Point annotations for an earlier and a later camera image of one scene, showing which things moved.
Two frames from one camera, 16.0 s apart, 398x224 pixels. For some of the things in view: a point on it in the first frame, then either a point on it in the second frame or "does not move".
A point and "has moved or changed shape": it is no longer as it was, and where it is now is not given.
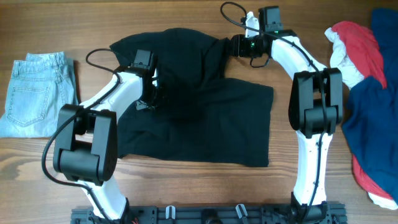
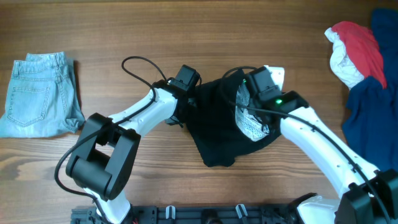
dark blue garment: (370, 122) does not move
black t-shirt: (190, 111) has moved or changed shape
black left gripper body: (156, 97) -> (181, 109)
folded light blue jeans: (41, 86) does not move
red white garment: (356, 51) does not move
